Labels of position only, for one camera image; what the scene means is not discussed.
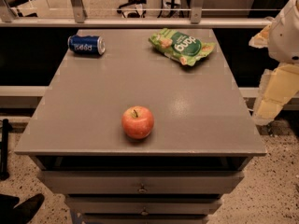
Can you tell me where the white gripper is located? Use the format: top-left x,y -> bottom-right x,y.
249,0 -> 299,125

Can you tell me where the blue pepsi can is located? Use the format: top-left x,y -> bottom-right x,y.
67,35 -> 106,55

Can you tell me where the green dang snack bag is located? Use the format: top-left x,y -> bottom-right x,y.
149,28 -> 216,66

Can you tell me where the red apple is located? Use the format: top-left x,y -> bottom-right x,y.
121,105 -> 154,139

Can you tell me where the black office chair base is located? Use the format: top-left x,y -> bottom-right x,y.
117,0 -> 146,18

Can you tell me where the top drawer knob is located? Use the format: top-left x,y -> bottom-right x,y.
138,184 -> 148,194

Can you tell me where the drawer knob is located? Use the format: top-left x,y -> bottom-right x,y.
140,208 -> 149,216
138,184 -> 148,194

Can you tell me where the metal railing with posts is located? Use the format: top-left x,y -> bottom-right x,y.
0,0 -> 288,28

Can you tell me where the black pole on floor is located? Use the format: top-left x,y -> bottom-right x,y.
0,119 -> 12,180

